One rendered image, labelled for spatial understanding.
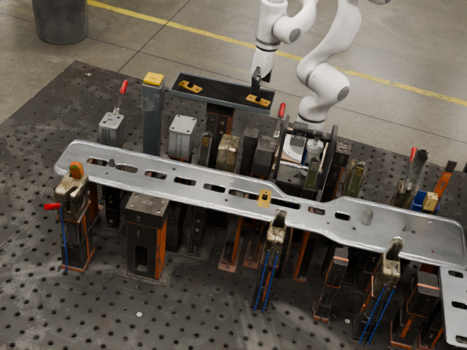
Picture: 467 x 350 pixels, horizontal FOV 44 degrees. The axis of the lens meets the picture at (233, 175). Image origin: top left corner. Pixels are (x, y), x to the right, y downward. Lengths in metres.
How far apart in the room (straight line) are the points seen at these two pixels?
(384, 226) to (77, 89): 1.65
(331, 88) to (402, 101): 2.41
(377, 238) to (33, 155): 1.44
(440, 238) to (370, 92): 2.74
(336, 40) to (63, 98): 1.33
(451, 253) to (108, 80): 1.83
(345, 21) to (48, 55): 2.86
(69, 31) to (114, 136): 2.66
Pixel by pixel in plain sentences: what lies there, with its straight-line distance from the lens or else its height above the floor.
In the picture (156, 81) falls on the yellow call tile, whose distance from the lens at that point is 2.14.
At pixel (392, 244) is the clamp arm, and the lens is 1.77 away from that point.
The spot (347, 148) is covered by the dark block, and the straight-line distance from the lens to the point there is 2.03.
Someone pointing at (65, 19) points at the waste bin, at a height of 0.22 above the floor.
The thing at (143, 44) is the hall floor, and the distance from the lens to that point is 4.78.
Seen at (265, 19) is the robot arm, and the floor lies 1.49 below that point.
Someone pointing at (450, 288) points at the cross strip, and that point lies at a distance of 1.87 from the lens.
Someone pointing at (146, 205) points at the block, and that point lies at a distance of 1.82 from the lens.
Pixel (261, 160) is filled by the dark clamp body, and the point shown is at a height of 1.03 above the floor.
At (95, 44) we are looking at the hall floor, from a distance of 4.76.
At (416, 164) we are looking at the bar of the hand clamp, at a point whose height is 1.15.
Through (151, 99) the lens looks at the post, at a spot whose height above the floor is 1.09.
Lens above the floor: 2.30
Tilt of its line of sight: 41 degrees down
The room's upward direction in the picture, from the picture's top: 9 degrees clockwise
